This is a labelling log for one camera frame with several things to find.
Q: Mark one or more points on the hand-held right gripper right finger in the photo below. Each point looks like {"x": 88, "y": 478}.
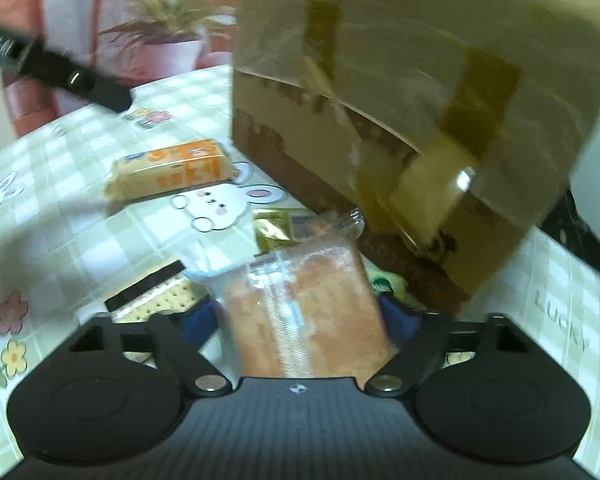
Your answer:
{"x": 399, "y": 317}

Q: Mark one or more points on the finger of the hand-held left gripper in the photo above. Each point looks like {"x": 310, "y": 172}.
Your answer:
{"x": 75, "y": 79}

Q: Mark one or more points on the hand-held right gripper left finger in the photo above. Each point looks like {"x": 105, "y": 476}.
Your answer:
{"x": 200, "y": 321}

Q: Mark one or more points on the orange cracker packet clear wrap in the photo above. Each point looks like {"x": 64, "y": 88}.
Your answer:
{"x": 305, "y": 310}

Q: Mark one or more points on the brown cardboard box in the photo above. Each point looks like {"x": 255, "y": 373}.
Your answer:
{"x": 330, "y": 160}

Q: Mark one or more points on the yellow green snack packet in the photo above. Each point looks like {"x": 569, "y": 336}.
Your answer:
{"x": 387, "y": 285}

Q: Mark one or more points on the cracker packet with black edge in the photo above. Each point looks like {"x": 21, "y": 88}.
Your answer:
{"x": 150, "y": 295}

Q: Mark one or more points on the gold foil snack packet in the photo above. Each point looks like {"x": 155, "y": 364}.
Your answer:
{"x": 275, "y": 227}

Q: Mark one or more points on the orange yellow biscuit packet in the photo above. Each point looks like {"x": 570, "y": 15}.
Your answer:
{"x": 170, "y": 170}

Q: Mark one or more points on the checked cartoon tablecloth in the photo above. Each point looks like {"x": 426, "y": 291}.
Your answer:
{"x": 55, "y": 240}

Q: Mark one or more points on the clear plastic liner bag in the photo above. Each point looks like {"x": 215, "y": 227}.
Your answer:
{"x": 405, "y": 60}

